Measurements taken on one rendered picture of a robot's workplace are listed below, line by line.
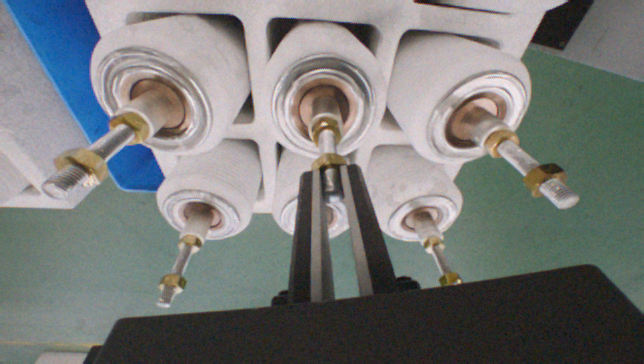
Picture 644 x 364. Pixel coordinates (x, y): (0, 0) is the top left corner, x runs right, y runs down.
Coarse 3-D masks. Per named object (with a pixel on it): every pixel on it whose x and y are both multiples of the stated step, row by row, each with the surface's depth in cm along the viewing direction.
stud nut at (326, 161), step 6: (324, 156) 10; (330, 156) 10; (336, 156) 10; (342, 156) 11; (318, 162) 10; (324, 162) 10; (330, 162) 10; (336, 162) 10; (342, 162) 10; (312, 168) 11; (318, 168) 10; (324, 168) 10; (330, 168) 10; (336, 168) 10
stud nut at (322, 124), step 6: (318, 120) 13; (324, 120) 13; (330, 120) 13; (336, 120) 13; (312, 126) 14; (318, 126) 13; (324, 126) 13; (330, 126) 13; (336, 126) 13; (312, 132) 13; (318, 132) 13; (336, 132) 13; (312, 138) 13; (318, 138) 13; (336, 138) 13; (318, 144) 14
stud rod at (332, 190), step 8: (320, 136) 13; (328, 136) 12; (320, 144) 12; (328, 144) 12; (336, 144) 13; (320, 152) 12; (336, 152) 12; (328, 176) 10; (336, 176) 10; (328, 184) 9; (336, 184) 9; (328, 192) 9; (336, 192) 9; (328, 200) 10; (336, 200) 10
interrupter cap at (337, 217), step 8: (296, 200) 22; (288, 208) 23; (328, 208) 23; (336, 208) 23; (344, 208) 23; (280, 216) 23; (288, 216) 23; (328, 216) 24; (336, 216) 24; (344, 216) 24; (288, 224) 24; (328, 224) 25; (336, 224) 25; (344, 224) 25; (288, 232) 25; (336, 232) 26
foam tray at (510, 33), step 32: (96, 0) 17; (128, 0) 17; (160, 0) 17; (192, 0) 17; (224, 0) 17; (256, 0) 17; (288, 0) 17; (320, 0) 18; (352, 0) 18; (384, 0) 18; (256, 32) 19; (352, 32) 28; (384, 32) 19; (448, 32) 19; (480, 32) 19; (512, 32) 19; (256, 64) 20; (384, 64) 21; (256, 96) 22; (256, 128) 25; (384, 128) 26; (160, 160) 27; (352, 160) 30
